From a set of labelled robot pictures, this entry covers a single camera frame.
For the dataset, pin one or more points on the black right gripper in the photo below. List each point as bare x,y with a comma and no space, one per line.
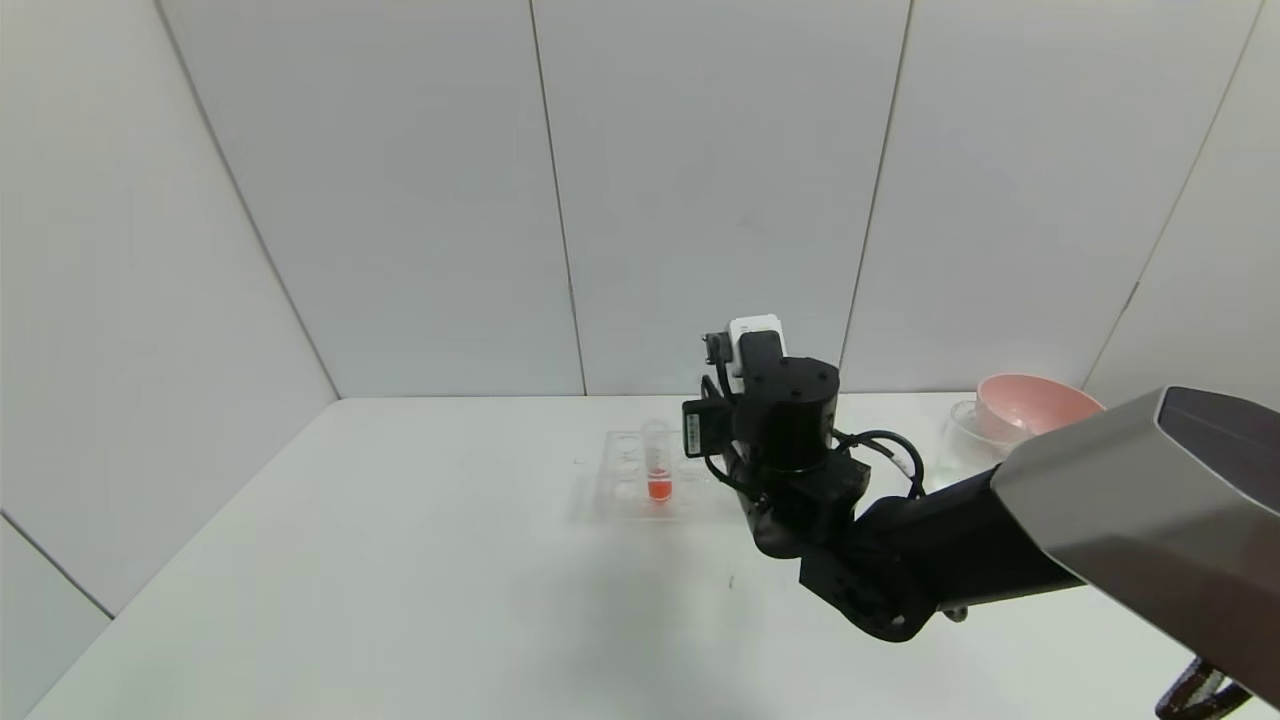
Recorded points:
693,431

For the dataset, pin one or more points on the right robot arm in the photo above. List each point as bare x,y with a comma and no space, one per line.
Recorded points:
1150,480

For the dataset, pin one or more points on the red pigment test tube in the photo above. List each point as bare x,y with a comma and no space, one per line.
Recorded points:
658,488

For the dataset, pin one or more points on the clear plastic test tube rack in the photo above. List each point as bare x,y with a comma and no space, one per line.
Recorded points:
625,495

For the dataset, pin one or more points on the clear plastic beaker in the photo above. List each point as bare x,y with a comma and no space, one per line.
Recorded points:
960,430

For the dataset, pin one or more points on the pink bowl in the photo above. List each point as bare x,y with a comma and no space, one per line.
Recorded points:
1030,400

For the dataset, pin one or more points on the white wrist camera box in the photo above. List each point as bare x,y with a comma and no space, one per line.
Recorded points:
755,328

